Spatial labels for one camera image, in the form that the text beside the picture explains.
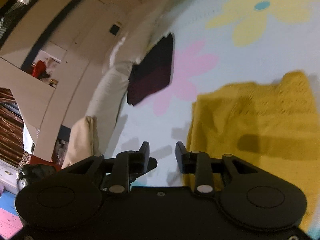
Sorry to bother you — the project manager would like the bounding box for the mustard yellow knit sweater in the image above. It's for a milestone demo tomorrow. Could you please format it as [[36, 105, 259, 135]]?
[[187, 72, 319, 231]]

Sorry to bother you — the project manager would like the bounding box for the beige cushion beside bed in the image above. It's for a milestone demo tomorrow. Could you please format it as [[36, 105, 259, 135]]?
[[62, 116, 101, 169]]

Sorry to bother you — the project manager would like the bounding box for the folded dark striped garment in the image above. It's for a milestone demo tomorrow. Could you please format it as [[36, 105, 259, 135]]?
[[127, 34, 174, 106]]

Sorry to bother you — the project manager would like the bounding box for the red item on shelf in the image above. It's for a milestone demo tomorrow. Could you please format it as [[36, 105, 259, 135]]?
[[31, 60, 47, 79]]

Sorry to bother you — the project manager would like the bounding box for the flowered light blue bed sheet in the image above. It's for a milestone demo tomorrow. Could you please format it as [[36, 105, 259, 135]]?
[[103, 0, 320, 239]]

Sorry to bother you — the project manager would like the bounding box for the beige wardrobe cabinet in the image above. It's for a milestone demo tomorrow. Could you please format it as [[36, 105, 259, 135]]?
[[1, 0, 139, 161]]

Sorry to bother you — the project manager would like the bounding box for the white pillow at bedside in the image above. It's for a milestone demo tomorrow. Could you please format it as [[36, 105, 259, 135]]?
[[85, 0, 170, 154]]

